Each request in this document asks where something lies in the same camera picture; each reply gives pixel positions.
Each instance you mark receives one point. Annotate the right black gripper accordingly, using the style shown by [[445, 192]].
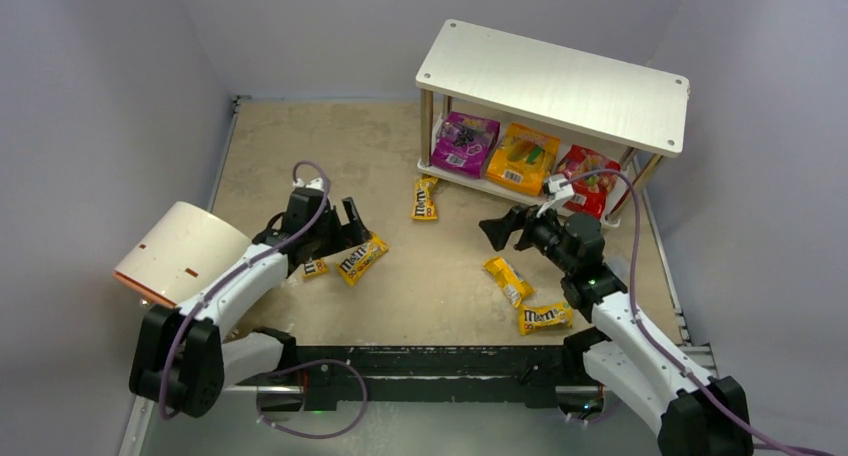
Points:
[[522, 224]]

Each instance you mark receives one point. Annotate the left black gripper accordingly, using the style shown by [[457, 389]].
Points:
[[338, 229]]

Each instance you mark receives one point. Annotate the yellow m&m bag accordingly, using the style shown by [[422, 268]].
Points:
[[363, 257], [515, 288], [532, 319], [424, 208], [314, 268]]

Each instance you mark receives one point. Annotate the orange candy bag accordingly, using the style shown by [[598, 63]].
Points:
[[523, 159]]

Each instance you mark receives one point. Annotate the purple candy bag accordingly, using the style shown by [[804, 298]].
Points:
[[464, 143]]

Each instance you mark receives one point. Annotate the red candy bag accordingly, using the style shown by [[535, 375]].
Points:
[[590, 192]]

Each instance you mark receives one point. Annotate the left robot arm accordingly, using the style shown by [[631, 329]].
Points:
[[182, 361]]

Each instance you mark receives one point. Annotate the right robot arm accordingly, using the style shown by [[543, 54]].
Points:
[[690, 411]]

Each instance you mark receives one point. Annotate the white two-tier shelf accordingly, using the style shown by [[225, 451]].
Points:
[[598, 98]]

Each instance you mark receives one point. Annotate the yellow m&m bag flipped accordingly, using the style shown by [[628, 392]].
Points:
[[515, 288]]

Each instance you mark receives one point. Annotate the white cylinder roll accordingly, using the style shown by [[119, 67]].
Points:
[[184, 252]]

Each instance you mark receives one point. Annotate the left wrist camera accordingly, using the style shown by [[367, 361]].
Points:
[[318, 183]]

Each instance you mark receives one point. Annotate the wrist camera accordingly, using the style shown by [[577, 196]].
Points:
[[558, 190], [318, 183]]

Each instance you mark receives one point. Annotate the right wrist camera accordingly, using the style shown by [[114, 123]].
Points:
[[558, 190]]

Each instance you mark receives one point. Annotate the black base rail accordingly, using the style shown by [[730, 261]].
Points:
[[537, 377]]

